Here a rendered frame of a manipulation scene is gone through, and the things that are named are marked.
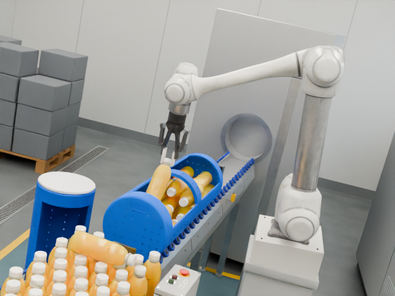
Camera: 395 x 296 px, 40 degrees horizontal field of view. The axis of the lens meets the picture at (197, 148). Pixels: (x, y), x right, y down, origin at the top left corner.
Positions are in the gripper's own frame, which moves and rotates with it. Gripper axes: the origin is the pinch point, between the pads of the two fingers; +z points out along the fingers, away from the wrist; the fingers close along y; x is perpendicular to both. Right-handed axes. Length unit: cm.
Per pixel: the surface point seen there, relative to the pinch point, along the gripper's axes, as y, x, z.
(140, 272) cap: -19, 59, 22
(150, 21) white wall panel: 218, -457, -24
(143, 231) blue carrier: -4.8, 25.9, 24.5
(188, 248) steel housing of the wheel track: -13, -20, 48
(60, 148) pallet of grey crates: 219, -284, 120
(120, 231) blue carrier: 4.5, 26.2, 27.5
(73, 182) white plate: 50, -13, 31
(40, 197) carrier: 58, 2, 38
